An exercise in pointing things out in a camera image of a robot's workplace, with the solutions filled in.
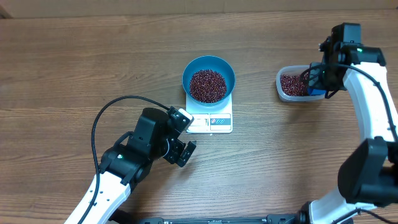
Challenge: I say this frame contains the blue plastic measuring scoop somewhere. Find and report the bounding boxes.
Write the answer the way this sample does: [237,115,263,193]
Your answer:
[307,88,326,96]

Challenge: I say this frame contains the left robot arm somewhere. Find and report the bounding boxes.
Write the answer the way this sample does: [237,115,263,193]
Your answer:
[66,108,196,223]

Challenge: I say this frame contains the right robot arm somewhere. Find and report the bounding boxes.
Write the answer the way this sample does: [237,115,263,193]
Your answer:
[295,23,397,223]

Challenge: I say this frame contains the white digital kitchen scale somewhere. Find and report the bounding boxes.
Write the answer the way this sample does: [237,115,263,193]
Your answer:
[186,95,233,134]

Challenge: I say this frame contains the red beans in bowl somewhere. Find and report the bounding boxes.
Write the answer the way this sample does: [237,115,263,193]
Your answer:
[189,70,227,103]

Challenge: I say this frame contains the blue metal bowl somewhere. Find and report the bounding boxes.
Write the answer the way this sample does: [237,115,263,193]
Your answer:
[182,55,236,104]

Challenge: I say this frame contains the clear plastic container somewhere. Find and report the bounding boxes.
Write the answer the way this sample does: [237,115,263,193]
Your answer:
[275,65,325,103]

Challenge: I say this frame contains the red adzuki beans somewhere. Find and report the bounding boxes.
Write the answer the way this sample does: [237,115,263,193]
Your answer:
[280,74,308,96]

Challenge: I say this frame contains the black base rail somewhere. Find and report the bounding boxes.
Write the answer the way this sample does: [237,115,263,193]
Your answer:
[106,211,310,224]

